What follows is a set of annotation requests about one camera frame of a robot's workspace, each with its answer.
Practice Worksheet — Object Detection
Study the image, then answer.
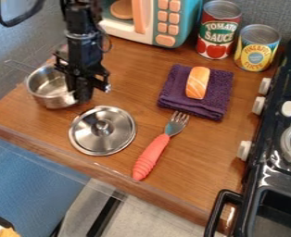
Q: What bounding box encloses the red can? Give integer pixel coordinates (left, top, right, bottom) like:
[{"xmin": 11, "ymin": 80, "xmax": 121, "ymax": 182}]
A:
[{"xmin": 195, "ymin": 0, "xmax": 244, "ymax": 60}]

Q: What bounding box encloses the silver pot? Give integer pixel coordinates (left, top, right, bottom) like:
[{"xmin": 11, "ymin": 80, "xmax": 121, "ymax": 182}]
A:
[{"xmin": 24, "ymin": 63, "xmax": 92, "ymax": 110}]

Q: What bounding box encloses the fork with red handle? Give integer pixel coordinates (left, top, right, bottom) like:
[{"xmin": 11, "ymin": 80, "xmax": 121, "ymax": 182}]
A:
[{"xmin": 132, "ymin": 110, "xmax": 192, "ymax": 182}]

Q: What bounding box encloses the purple cloth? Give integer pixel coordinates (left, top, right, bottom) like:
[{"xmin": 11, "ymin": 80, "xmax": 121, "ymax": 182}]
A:
[{"xmin": 157, "ymin": 63, "xmax": 235, "ymax": 121}]

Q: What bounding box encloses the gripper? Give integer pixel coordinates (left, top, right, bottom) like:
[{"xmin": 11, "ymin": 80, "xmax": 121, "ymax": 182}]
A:
[{"xmin": 51, "ymin": 31, "xmax": 114, "ymax": 105}]

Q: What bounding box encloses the toy microwave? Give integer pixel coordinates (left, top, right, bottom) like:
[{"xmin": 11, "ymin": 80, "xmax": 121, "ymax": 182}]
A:
[{"xmin": 96, "ymin": 0, "xmax": 204, "ymax": 49}]

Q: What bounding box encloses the orange toy sushi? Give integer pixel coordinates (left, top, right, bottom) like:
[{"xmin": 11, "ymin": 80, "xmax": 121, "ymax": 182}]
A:
[{"xmin": 183, "ymin": 66, "xmax": 211, "ymax": 101}]

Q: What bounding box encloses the silver lid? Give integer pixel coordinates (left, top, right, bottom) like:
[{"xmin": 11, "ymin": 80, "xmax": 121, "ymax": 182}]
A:
[{"xmin": 67, "ymin": 105, "xmax": 138, "ymax": 156}]

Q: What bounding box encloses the toy stove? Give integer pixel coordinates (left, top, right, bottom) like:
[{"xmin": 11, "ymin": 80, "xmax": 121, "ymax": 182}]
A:
[{"xmin": 202, "ymin": 32, "xmax": 291, "ymax": 237}]

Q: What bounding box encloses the black cable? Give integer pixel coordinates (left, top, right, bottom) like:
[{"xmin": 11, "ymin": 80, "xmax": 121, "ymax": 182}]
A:
[{"xmin": 0, "ymin": 0, "xmax": 47, "ymax": 28}]

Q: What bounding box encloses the yellow can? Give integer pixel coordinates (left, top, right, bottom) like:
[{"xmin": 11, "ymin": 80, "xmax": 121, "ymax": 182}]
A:
[{"xmin": 233, "ymin": 23, "xmax": 284, "ymax": 73}]

